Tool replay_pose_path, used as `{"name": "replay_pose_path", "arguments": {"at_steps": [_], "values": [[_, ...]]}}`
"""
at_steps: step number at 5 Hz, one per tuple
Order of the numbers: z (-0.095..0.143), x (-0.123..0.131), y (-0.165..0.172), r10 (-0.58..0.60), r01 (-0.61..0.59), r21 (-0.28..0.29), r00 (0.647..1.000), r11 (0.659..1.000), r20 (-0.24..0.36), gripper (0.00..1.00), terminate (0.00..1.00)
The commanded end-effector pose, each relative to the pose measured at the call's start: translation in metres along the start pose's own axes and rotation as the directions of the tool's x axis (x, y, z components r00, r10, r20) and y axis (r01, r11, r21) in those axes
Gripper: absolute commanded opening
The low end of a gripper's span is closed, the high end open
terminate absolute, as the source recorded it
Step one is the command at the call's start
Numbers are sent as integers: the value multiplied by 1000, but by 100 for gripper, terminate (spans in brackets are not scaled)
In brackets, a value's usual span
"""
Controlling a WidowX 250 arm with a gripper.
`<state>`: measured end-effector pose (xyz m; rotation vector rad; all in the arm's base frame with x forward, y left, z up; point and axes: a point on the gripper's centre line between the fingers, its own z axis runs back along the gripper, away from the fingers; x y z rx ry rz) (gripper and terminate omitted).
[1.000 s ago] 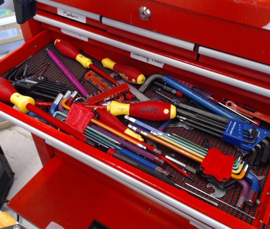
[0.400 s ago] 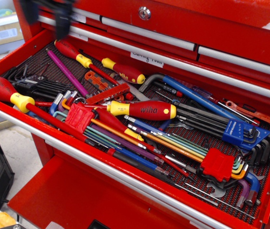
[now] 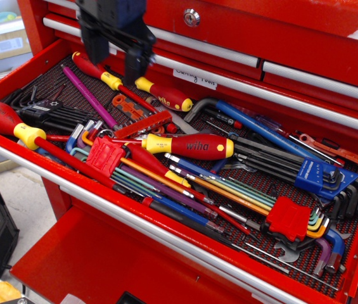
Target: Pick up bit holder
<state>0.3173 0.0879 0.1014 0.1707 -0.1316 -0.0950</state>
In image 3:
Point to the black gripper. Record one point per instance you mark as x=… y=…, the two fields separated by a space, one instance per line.
x=120 y=23

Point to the red bit holder strip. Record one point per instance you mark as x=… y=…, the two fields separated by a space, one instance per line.
x=145 y=125

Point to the blue holder black hex set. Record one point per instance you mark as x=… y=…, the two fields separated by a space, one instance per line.
x=326 y=181

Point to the red yellow screwdriver top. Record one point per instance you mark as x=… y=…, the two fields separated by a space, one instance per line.
x=83 y=63

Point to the magenta long hex key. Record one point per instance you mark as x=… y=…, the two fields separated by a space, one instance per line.
x=104 y=114

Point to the cutting tools label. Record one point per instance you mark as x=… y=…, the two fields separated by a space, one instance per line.
x=195 y=79

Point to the chest key lock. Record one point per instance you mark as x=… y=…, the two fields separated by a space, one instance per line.
x=191 y=17

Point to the black torx key set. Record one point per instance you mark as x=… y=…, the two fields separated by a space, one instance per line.
x=47 y=113

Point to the slim red yellow screwdriver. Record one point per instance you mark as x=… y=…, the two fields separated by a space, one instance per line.
x=148 y=164

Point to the left coloured hex key set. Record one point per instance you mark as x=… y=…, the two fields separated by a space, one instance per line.
x=100 y=154

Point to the coloured hex key set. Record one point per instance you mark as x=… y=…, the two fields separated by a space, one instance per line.
x=100 y=154
x=283 y=217

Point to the cardboard box with label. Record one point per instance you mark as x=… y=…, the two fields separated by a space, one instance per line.
x=13 y=39

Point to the small black red screwdriver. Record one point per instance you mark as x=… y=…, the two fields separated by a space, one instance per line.
x=223 y=117

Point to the wiha red yellow screwdriver centre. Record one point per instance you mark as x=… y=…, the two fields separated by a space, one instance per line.
x=196 y=146

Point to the large red yellow screwdriver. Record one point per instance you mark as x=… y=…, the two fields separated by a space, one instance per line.
x=12 y=125

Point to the large blue hex key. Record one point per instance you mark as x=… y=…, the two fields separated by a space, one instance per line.
x=250 y=123

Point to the red tool chest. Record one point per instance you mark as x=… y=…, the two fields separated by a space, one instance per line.
x=291 y=65

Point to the right coloured hex key set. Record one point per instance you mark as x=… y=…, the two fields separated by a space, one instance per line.
x=283 y=217

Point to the yellow object bottom left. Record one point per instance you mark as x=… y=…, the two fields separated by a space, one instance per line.
x=8 y=292

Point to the orange flat wrench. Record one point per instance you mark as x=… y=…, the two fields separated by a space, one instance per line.
x=348 y=155

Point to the large blue purple hex keys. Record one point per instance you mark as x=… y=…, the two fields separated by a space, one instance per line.
x=332 y=249

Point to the long thin steel rod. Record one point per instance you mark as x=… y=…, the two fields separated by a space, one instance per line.
x=285 y=263

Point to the short wiha screwdriver handle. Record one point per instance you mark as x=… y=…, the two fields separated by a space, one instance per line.
x=168 y=96

